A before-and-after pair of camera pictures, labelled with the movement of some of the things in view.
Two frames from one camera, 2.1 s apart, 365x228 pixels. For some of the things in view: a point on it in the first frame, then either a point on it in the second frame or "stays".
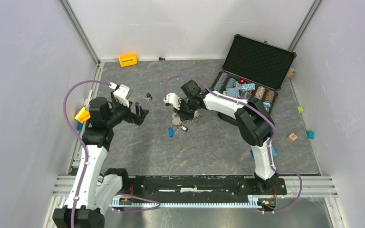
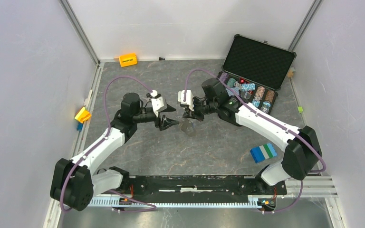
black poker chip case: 253,69 stays
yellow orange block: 83,115 stays
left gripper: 135,118 → 166,122
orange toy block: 128,60 stays
